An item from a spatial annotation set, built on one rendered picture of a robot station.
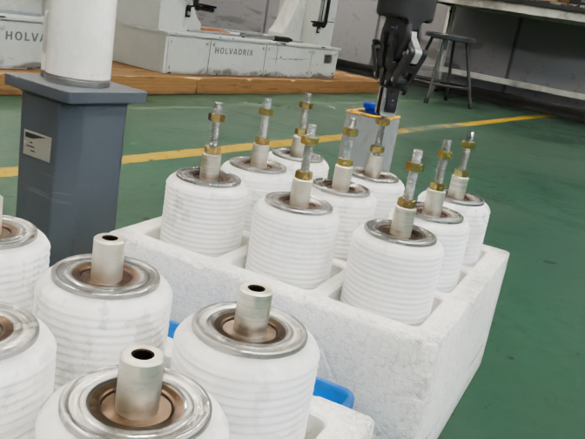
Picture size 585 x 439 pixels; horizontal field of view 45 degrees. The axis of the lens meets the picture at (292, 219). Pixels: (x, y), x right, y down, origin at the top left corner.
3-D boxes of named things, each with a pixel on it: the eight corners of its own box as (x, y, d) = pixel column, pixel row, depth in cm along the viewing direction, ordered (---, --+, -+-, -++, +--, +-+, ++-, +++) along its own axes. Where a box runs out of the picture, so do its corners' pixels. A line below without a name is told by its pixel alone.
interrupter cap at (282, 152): (319, 168, 99) (320, 163, 99) (267, 158, 100) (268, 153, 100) (325, 158, 107) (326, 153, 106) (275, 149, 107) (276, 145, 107)
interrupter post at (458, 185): (445, 196, 95) (450, 172, 94) (463, 199, 95) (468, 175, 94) (446, 200, 93) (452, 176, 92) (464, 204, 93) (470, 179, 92)
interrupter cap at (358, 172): (357, 183, 94) (358, 178, 94) (336, 168, 101) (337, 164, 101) (407, 187, 97) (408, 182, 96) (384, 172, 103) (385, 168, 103)
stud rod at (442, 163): (435, 201, 84) (449, 138, 82) (439, 204, 83) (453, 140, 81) (427, 200, 84) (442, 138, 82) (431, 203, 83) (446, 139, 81)
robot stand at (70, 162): (-6, 266, 110) (3, 71, 102) (70, 249, 122) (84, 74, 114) (54, 299, 103) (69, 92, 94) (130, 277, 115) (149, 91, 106)
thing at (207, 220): (234, 311, 92) (254, 177, 87) (221, 344, 83) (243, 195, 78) (162, 298, 92) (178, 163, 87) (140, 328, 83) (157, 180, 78)
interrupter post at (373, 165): (366, 179, 97) (371, 156, 96) (359, 174, 99) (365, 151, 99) (382, 180, 98) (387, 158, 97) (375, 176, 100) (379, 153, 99)
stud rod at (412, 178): (400, 219, 74) (415, 148, 71) (409, 221, 73) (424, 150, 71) (396, 220, 73) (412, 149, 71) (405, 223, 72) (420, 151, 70)
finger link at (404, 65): (408, 44, 88) (387, 74, 93) (411, 56, 87) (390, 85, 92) (427, 47, 89) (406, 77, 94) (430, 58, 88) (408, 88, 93)
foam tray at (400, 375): (94, 371, 86) (106, 231, 81) (252, 285, 120) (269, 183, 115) (397, 509, 71) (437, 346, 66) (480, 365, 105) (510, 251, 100)
